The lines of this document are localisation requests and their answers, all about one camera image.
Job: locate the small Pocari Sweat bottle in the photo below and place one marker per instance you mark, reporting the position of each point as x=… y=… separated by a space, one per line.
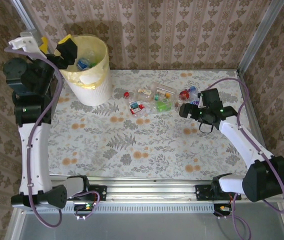
x=82 y=63

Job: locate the blue cap purple print bottle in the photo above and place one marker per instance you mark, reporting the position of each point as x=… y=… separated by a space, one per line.
x=193 y=88

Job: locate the clear bottle green label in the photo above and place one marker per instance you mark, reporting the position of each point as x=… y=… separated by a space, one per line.
x=161 y=105

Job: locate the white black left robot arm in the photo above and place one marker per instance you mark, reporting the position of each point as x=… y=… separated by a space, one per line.
x=40 y=155

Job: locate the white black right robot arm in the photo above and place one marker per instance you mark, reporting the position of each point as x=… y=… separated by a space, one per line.
x=242 y=145

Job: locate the yellow bin liner bag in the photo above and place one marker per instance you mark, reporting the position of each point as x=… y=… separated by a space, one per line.
x=101 y=47

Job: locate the white ribbed waste bin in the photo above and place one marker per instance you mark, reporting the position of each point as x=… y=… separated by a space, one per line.
x=94 y=95

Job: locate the clear bottle brown spots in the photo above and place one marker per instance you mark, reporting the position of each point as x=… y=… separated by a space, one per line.
x=177 y=103

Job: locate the small bottle green band label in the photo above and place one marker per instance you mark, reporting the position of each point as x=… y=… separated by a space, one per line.
x=157 y=96

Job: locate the beige crumpled wrapper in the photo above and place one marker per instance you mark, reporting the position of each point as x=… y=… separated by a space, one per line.
x=144 y=91

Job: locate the clear bottle red label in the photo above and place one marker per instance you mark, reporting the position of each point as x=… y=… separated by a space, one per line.
x=135 y=107

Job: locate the floral tablecloth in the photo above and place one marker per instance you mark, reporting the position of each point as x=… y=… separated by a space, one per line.
x=156 y=155

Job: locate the small red bottle cap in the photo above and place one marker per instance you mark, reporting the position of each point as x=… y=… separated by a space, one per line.
x=126 y=94

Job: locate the aluminium left frame post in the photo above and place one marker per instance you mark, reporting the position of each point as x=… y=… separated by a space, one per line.
x=22 y=10

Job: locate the aluminium frame post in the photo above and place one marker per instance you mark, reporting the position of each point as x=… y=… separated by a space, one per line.
x=258 y=37
x=22 y=10

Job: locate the aluminium right side rail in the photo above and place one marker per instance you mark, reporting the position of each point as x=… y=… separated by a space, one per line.
x=257 y=135

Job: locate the aluminium right frame post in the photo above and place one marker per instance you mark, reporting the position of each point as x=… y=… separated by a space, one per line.
x=258 y=37

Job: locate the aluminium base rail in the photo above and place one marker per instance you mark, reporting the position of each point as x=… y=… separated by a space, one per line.
x=151 y=190

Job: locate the grey metal base plate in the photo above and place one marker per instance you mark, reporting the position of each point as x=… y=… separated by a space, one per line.
x=144 y=227

